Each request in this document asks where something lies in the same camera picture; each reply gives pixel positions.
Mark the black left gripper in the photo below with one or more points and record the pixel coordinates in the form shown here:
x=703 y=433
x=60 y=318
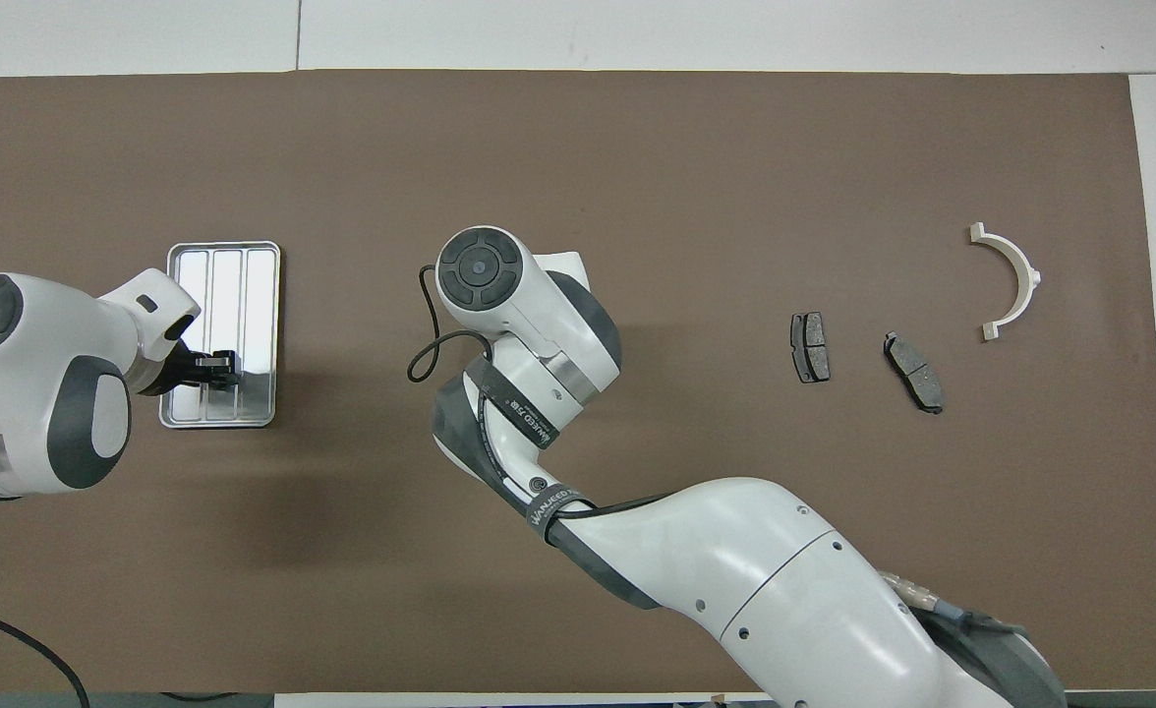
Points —
x=185 y=372

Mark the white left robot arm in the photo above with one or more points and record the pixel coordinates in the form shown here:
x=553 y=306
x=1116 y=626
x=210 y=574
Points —
x=37 y=393

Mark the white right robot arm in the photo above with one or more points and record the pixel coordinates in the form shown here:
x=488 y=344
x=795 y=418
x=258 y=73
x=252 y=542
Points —
x=784 y=590

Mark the silver metal tray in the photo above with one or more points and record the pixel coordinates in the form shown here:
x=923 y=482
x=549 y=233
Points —
x=244 y=295

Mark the brown table mat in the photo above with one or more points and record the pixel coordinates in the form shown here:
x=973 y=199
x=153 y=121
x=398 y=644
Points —
x=342 y=590

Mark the small dark brake pad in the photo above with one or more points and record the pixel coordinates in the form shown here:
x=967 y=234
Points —
x=812 y=346

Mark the large dark brake pad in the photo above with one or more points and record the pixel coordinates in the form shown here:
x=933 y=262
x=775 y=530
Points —
x=917 y=374

